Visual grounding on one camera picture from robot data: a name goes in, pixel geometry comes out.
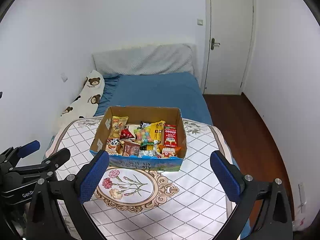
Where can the blue bed sheet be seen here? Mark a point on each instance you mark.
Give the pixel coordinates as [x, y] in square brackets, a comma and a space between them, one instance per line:
[162, 92]

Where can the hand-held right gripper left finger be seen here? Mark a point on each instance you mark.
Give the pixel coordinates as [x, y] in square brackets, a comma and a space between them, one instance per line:
[93, 177]

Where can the bear print pillow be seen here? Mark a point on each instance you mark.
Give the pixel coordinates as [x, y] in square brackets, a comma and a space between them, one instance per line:
[92, 90]

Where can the colourful candy packet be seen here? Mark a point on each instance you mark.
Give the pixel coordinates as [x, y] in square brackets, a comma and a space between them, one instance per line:
[143, 135]

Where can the floral checked mat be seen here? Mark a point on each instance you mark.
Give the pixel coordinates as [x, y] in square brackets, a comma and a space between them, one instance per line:
[175, 205]

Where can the orange snack packet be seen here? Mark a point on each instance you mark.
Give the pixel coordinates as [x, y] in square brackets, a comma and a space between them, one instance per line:
[170, 152]

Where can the green snack packet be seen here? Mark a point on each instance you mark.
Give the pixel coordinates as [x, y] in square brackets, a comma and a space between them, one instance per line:
[148, 145]

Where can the panda print snack packet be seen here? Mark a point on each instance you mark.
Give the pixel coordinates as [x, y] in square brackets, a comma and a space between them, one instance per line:
[113, 146]

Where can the large yellow snack packet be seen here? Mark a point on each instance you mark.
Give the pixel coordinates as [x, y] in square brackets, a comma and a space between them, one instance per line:
[158, 131]

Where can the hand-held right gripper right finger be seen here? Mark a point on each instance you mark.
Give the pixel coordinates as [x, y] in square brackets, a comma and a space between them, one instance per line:
[226, 177]

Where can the dark red snack packet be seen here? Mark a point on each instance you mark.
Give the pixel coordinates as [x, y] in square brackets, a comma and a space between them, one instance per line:
[127, 134]

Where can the silver snack packet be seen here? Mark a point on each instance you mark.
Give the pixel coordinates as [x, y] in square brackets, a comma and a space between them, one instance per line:
[146, 153]

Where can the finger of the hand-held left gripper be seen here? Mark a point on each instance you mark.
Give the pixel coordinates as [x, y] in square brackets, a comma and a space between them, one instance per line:
[58, 156]
[30, 146]

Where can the white quilted headboard cushion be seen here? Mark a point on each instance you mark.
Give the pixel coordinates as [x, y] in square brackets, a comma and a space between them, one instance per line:
[145, 60]

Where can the brown snack packet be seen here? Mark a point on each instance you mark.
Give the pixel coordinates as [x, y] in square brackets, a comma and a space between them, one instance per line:
[131, 148]

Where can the white wall outlet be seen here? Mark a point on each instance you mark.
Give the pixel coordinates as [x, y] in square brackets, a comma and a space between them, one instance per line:
[301, 192]

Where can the white light switch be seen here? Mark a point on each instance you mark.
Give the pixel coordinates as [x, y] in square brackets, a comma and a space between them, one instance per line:
[200, 21]

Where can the yellow clear snack packet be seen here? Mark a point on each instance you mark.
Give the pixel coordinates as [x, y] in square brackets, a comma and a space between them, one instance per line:
[118, 125]

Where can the cardboard box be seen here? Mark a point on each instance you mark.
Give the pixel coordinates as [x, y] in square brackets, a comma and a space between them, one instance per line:
[145, 112]

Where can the crumpled plastic bag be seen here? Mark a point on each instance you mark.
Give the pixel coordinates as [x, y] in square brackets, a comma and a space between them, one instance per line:
[298, 223]

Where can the white door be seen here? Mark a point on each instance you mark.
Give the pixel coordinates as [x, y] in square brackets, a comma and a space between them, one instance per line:
[230, 17]

